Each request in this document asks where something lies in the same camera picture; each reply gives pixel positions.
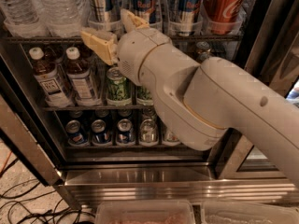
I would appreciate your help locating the water bottle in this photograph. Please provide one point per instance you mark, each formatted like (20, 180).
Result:
(62, 17)
(22, 19)

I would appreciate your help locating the red coca-cola can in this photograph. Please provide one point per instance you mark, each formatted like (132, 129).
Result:
(222, 14)

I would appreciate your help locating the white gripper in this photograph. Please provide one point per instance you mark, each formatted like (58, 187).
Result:
(136, 54)

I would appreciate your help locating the steel fridge door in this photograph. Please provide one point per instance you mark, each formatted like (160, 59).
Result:
(18, 138)

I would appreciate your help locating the pepsi can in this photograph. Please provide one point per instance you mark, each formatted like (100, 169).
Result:
(76, 135)
(101, 133)
(125, 132)

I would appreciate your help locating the right pepsi can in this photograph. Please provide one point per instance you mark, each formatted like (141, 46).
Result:
(125, 132)

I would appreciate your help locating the redbull can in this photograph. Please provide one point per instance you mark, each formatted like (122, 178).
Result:
(105, 15)
(184, 15)
(149, 11)

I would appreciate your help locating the steel fridge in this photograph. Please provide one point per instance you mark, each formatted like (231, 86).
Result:
(263, 42)

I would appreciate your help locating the left pepsi can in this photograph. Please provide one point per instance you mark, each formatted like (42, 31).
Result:
(76, 135)

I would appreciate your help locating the clear plastic bin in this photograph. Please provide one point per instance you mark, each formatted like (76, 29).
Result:
(145, 212)
(214, 212)

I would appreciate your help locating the middle pepsi can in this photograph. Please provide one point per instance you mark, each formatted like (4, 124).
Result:
(101, 133)

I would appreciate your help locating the left water bottle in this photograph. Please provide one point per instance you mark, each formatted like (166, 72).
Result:
(22, 19)

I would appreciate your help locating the tea bottle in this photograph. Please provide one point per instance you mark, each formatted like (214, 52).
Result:
(82, 75)
(52, 82)

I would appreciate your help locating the front right green can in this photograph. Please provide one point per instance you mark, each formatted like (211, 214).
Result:
(143, 96)

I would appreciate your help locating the right tea bottle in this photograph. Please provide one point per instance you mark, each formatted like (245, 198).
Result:
(82, 75)

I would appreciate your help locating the front left green can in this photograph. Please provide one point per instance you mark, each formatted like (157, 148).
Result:
(118, 90)

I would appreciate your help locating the silver can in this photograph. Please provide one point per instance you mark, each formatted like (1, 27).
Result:
(148, 134)
(169, 138)

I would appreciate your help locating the right silver can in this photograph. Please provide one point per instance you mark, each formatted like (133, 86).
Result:
(169, 138)

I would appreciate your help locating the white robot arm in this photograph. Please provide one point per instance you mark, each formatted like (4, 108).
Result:
(199, 102)

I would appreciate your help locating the right water bottle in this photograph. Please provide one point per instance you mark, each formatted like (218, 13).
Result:
(62, 17)

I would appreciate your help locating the green can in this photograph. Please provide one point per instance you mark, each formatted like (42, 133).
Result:
(143, 96)
(118, 90)

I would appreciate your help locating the right clear plastic bin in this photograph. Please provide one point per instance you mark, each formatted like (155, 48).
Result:
(214, 212)

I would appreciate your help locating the left tea bottle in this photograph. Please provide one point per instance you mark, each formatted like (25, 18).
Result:
(52, 82)

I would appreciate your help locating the left clear plastic bin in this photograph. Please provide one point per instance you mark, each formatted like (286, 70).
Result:
(145, 212)

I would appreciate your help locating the left silver can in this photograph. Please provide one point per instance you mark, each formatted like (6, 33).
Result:
(148, 134)

